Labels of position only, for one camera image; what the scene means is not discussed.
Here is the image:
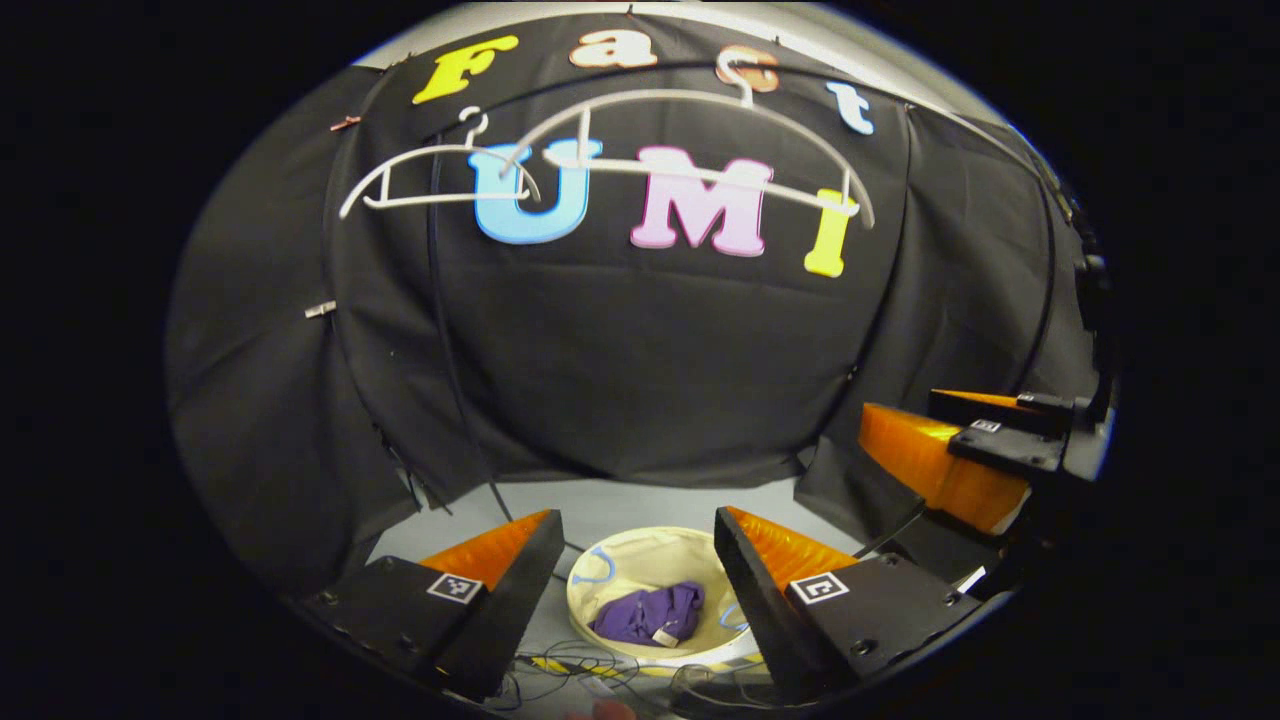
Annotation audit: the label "black clothes rack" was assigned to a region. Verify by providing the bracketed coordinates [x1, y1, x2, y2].
[425, 58, 1063, 531]

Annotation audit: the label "black floor cables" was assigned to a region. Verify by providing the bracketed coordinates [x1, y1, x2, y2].
[500, 640, 791, 716]

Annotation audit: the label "white clothes hanger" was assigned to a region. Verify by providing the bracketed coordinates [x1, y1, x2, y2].
[498, 55, 878, 233]
[338, 106, 543, 223]

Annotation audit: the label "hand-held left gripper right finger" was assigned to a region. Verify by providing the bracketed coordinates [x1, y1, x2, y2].
[714, 505, 986, 703]

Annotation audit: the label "cream laundry hamper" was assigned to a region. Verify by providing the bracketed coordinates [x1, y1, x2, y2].
[567, 527, 761, 673]

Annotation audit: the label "purple shirt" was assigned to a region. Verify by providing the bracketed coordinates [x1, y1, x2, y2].
[590, 582, 707, 648]

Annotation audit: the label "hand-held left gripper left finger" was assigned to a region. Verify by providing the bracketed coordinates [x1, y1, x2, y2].
[300, 508, 568, 703]

